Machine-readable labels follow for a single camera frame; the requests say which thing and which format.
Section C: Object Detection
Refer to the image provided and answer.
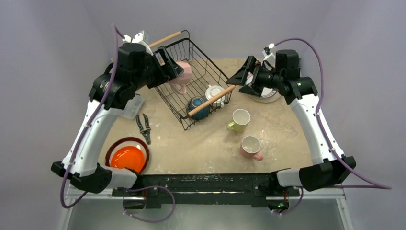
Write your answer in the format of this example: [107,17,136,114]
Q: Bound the dark red clear plate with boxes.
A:
[104,137,150,173]

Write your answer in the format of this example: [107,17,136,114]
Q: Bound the white cup with handle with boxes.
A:
[205,85,226,108]

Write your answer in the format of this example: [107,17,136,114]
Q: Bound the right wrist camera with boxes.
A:
[262,43,276,70]

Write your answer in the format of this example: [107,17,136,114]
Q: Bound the dusty pink mug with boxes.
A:
[240,136,263,161]

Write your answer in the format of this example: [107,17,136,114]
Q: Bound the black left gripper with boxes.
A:
[132,45,182,90]

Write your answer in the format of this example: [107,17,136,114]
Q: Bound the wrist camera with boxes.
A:
[122,30,154,55]
[262,43,276,70]

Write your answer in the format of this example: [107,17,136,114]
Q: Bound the black wire dish rack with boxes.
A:
[155,30,229,130]

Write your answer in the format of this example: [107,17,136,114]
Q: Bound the yellow-green mug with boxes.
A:
[227,109,251,133]

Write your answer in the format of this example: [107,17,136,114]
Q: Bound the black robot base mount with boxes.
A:
[112,172,300,210]

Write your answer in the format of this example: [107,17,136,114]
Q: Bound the black pliers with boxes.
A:
[135,113,151,145]

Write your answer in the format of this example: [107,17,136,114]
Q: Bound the orange plate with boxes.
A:
[110,146,146,173]

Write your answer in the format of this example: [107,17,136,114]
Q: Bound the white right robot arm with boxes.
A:
[227,49,356,195]

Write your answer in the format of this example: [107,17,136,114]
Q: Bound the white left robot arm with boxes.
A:
[51,43,183,196]

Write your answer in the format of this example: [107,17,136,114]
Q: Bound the light pink mug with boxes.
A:
[168,62,193,95]

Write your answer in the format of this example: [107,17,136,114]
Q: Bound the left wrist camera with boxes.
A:
[122,30,154,55]

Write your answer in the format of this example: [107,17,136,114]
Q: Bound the clear plastic screw box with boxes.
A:
[121,94,145,120]

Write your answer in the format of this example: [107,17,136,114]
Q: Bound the green rimmed white plate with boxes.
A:
[246,72,278,95]

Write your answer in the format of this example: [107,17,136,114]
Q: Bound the dark blue beige bowl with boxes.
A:
[186,96,211,121]

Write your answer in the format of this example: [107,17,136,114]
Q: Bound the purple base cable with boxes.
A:
[122,186,177,223]

